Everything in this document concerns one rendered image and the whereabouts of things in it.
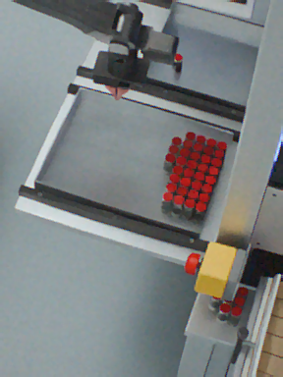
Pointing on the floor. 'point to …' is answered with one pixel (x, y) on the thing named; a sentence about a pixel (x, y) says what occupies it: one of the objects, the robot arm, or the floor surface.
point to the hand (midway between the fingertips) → (117, 95)
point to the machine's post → (249, 164)
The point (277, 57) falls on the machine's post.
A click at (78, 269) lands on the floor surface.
